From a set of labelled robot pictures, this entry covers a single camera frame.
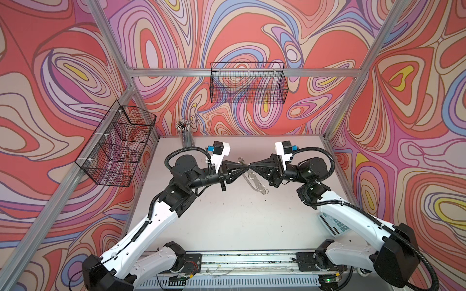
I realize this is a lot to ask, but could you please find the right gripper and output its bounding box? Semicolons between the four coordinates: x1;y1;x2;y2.
249;154;308;189

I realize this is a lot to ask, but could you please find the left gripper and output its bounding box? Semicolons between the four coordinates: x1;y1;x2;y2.
184;163;248;196

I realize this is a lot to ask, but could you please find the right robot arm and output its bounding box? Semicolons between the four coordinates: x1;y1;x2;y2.
250;145;440;291

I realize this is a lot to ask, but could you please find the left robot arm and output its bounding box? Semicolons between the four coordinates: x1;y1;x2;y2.
82;146;250;291

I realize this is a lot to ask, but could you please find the metal cup of pens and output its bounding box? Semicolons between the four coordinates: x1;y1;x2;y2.
175;120;195;147

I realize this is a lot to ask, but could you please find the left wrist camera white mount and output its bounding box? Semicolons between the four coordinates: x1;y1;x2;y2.
206;141;231;173

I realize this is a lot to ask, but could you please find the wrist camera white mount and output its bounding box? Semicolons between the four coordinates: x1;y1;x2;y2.
274;141;299;170
206;141;231;173

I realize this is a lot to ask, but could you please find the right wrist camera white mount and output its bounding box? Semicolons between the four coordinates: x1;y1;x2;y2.
274;141;299;170

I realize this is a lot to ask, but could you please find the black wire basket back wall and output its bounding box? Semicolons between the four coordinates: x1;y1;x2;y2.
209;61;289;104

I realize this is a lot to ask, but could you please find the black wire basket wall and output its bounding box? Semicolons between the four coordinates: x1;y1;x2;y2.
209;61;289;104
75;101;157;187

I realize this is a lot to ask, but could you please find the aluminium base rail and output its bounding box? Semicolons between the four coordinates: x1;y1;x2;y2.
103;248;392;277

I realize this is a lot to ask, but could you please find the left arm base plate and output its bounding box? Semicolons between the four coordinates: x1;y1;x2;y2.
162;253;202;275

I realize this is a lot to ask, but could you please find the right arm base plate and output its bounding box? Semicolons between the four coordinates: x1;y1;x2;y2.
292;252;348;272

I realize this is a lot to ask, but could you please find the black wire basket left wall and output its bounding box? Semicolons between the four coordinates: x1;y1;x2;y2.
75;101;157;187

